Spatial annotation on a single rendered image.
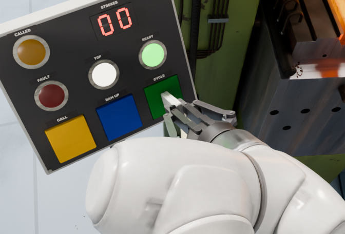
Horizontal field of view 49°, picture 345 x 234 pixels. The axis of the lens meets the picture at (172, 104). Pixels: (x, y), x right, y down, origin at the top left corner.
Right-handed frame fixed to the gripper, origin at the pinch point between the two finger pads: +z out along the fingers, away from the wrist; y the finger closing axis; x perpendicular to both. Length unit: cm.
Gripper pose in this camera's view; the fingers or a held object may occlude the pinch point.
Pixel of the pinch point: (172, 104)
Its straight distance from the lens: 73.5
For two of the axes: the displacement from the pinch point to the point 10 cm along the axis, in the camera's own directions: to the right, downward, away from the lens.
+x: -2.4, -8.4, -4.8
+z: -4.1, -3.6, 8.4
